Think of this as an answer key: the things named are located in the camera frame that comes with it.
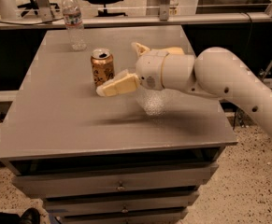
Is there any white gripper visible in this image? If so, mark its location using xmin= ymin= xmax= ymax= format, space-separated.
xmin=96 ymin=42 xmax=168 ymax=97

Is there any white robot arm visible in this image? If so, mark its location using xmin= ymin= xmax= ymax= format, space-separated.
xmin=96 ymin=42 xmax=272 ymax=138

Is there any clear plastic water bottle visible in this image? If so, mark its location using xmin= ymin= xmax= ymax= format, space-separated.
xmin=62 ymin=0 xmax=87 ymax=50

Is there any grey drawer cabinet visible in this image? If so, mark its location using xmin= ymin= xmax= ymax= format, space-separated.
xmin=0 ymin=30 xmax=236 ymax=224

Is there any metal railing frame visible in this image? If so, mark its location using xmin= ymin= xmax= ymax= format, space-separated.
xmin=0 ymin=0 xmax=272 ymax=29

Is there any yellow sponge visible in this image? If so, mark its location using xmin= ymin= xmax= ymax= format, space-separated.
xmin=165 ymin=47 xmax=184 ymax=55

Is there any black shoe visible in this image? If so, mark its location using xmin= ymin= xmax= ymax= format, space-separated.
xmin=19 ymin=208 xmax=40 ymax=224

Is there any orange soda can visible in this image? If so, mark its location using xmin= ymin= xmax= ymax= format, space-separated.
xmin=91 ymin=48 xmax=115 ymax=87

